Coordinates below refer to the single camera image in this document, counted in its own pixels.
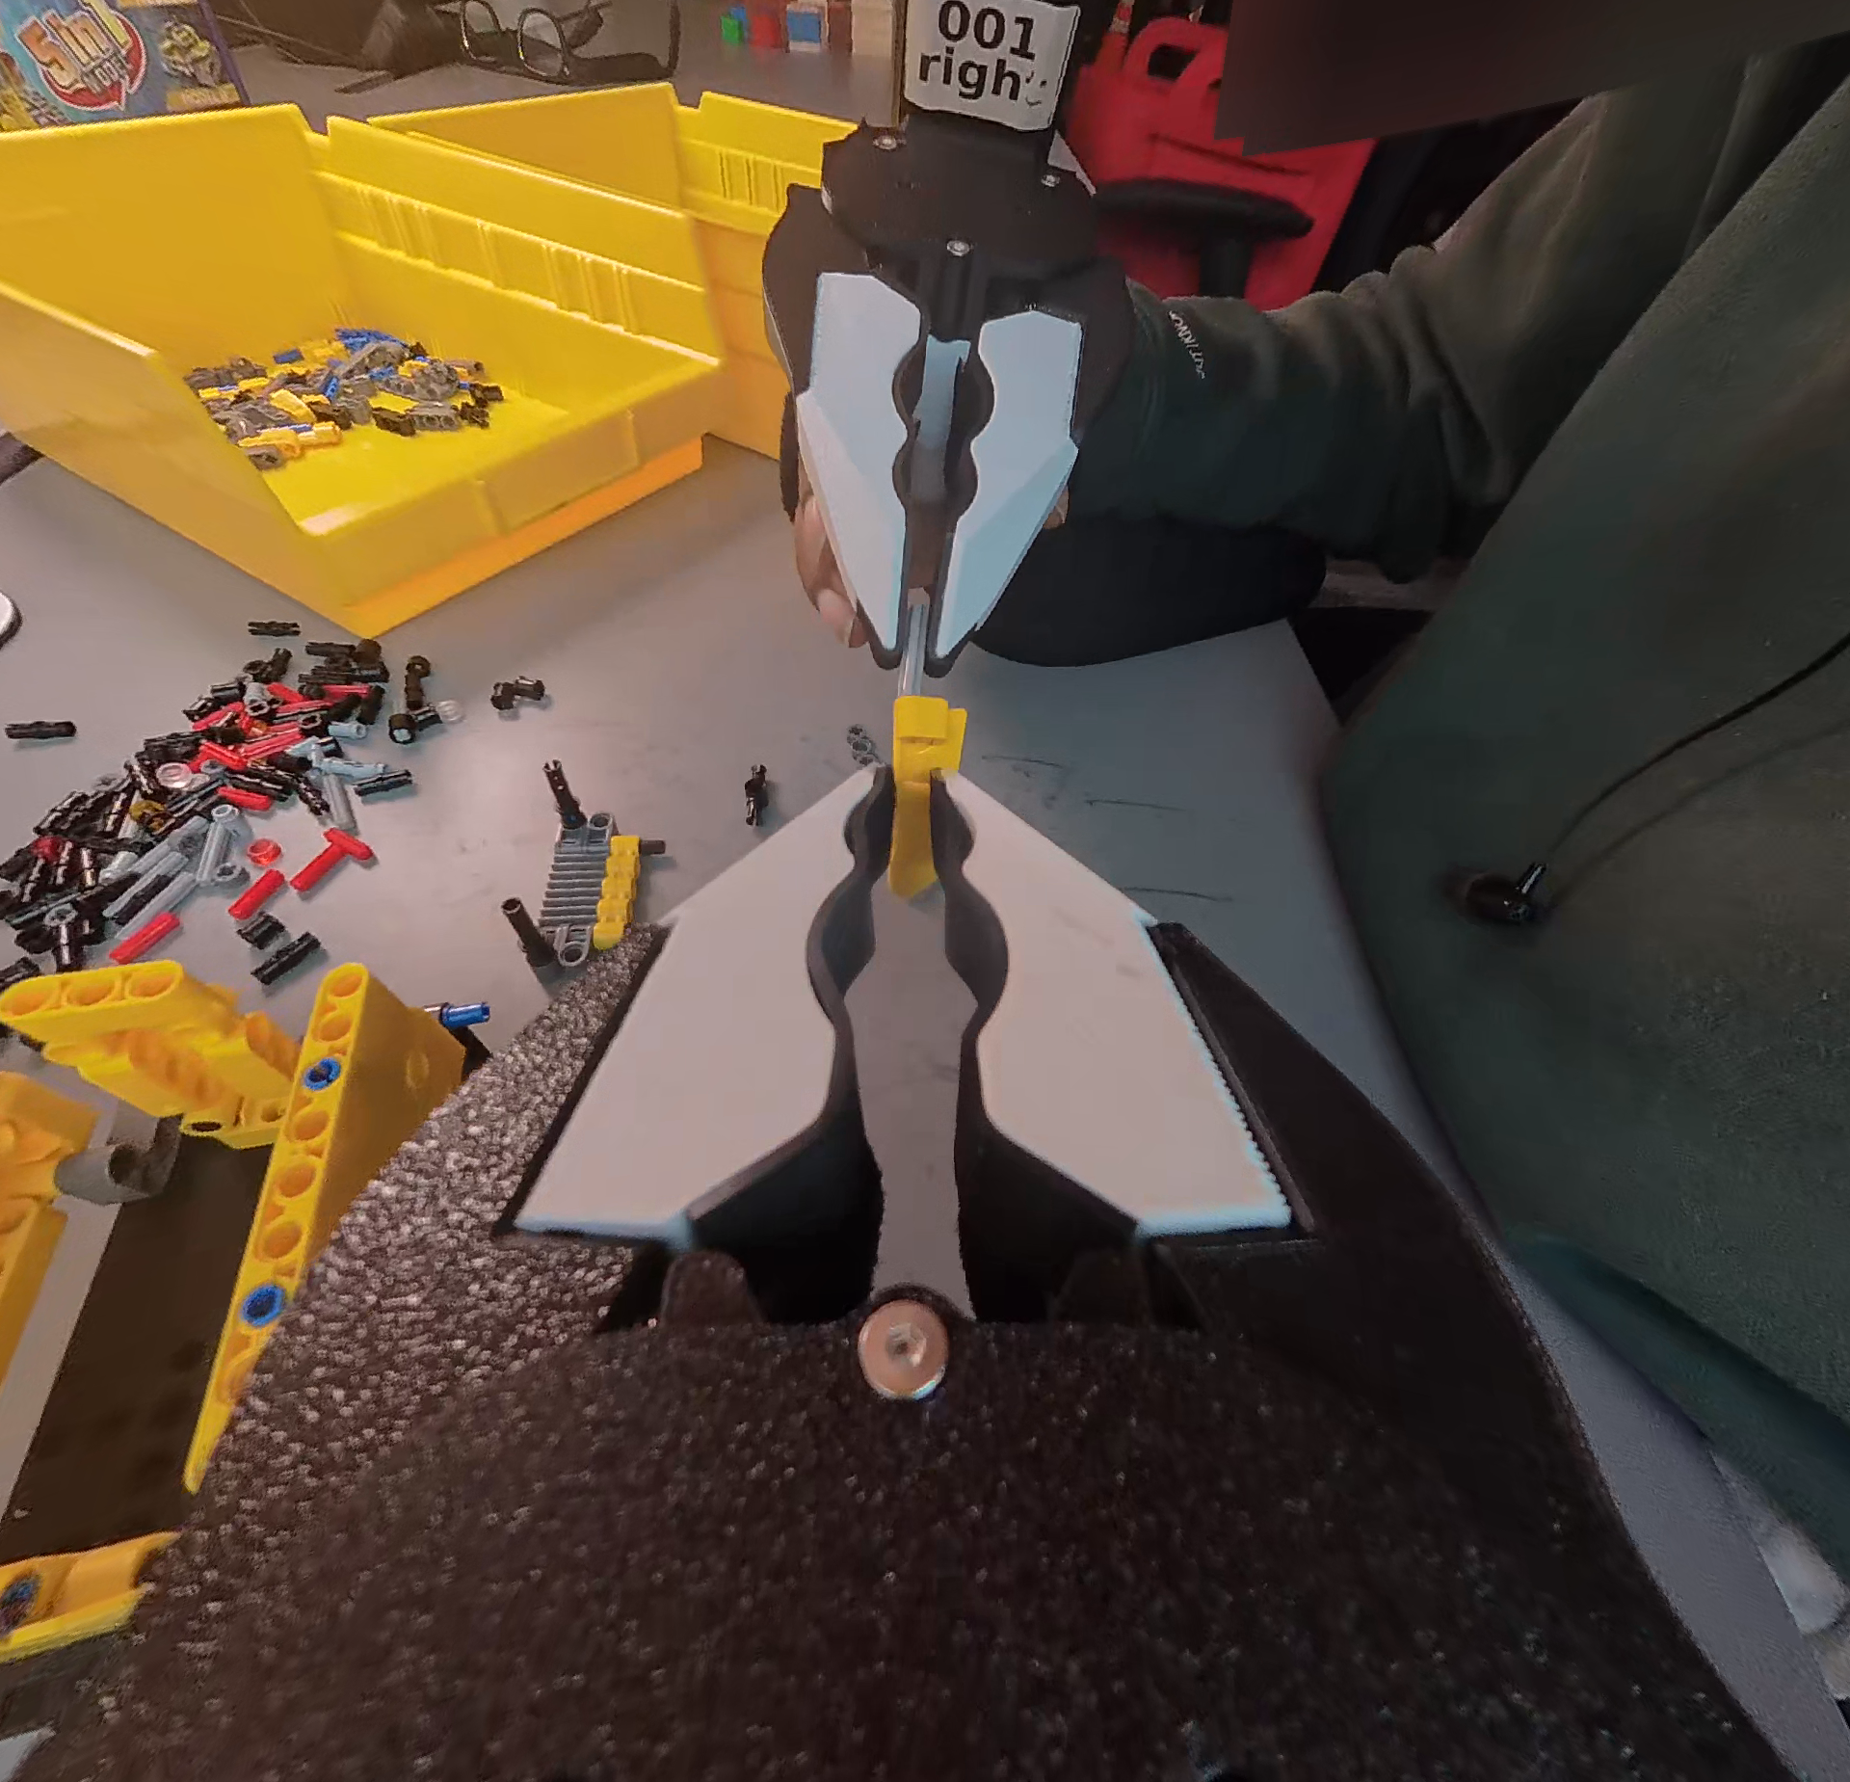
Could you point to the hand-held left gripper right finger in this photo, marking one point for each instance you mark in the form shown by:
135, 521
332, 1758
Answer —
1128, 1089

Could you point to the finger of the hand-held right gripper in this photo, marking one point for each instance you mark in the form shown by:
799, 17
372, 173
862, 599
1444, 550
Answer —
1035, 424
846, 438

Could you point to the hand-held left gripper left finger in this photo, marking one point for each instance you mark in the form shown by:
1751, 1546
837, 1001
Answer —
679, 1089

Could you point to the light grey lego pin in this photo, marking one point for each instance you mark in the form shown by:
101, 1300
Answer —
912, 654

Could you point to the yellow plastic bin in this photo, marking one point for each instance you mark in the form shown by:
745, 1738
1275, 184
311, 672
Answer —
144, 220
723, 179

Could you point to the yellow black lego model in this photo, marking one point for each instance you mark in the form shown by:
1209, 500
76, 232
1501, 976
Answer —
332, 1117

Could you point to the yellow lego bracket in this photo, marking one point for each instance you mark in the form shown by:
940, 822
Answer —
917, 800

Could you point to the heap of grey yellow lego parts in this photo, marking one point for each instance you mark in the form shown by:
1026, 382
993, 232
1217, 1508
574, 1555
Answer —
345, 388

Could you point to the pile of small lego pins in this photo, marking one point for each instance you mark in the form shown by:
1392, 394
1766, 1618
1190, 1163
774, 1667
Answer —
186, 770

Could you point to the grey yellow lego subassembly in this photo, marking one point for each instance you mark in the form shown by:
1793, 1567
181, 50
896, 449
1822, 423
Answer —
594, 871

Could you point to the black lego pin connector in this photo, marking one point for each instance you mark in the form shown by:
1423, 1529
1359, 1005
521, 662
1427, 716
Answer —
756, 791

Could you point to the dark grey lego connector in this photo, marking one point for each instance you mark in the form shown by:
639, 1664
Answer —
862, 744

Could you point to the person's right hand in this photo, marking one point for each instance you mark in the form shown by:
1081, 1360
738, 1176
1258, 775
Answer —
820, 570

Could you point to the red gaming chair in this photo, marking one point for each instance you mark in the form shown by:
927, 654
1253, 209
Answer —
1171, 148

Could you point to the blue toy block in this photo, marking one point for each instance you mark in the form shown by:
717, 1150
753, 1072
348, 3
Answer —
805, 21

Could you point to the red toy block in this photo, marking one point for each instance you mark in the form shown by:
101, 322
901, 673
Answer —
765, 28

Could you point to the black eyeglasses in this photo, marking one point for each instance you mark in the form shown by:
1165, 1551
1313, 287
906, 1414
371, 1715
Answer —
555, 26

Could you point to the blue toy kit box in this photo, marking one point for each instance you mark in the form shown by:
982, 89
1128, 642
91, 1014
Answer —
87, 33

